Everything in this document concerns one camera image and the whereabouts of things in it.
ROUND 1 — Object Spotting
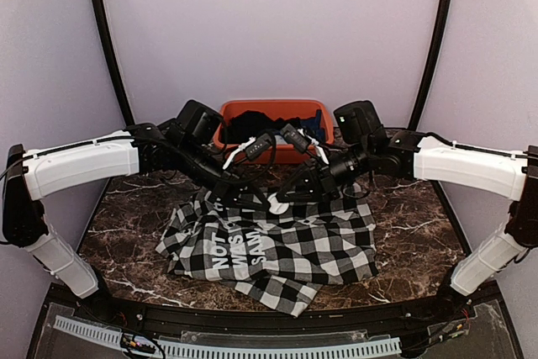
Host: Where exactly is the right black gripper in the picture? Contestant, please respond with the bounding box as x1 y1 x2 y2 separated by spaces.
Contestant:
275 138 372 202

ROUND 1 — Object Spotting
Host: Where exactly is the black white plaid shirt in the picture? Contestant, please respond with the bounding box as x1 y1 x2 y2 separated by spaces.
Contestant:
156 183 378 317

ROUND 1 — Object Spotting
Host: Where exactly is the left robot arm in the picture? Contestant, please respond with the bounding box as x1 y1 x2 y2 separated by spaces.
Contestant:
1 100 247 322

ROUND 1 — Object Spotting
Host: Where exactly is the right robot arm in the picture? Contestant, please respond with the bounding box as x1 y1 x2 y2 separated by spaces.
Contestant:
269 101 537 320

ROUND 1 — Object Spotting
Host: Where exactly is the black garment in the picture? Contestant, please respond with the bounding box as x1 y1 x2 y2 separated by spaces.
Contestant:
226 111 301 144

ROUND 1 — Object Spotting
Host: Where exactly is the blue garment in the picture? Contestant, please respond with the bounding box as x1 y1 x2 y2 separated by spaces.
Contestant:
300 109 327 142

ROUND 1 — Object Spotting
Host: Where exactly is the orange plastic basin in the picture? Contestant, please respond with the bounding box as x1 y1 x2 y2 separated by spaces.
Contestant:
213 99 335 165

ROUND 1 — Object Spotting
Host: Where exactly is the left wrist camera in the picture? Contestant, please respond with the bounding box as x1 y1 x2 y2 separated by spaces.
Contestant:
223 133 276 170

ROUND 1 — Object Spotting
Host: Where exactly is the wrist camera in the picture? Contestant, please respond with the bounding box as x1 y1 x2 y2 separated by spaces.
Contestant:
280 124 329 165
223 133 276 170

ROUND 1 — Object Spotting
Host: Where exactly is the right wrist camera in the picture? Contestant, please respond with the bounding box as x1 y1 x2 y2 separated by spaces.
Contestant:
280 124 329 165

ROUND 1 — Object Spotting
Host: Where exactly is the white slotted cable duct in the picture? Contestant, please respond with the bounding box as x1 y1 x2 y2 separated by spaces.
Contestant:
53 314 402 359

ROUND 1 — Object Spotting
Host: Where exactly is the right black frame post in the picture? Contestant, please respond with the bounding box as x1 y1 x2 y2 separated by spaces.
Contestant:
407 0 451 130

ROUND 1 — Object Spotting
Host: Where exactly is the black frame post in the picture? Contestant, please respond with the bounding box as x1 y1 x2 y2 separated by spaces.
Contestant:
407 0 451 130
91 0 135 126

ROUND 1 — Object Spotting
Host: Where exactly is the black front rail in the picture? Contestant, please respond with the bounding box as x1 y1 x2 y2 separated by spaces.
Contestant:
81 293 475 339

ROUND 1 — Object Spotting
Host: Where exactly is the left black frame post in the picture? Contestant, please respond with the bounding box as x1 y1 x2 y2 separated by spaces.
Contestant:
91 0 135 126

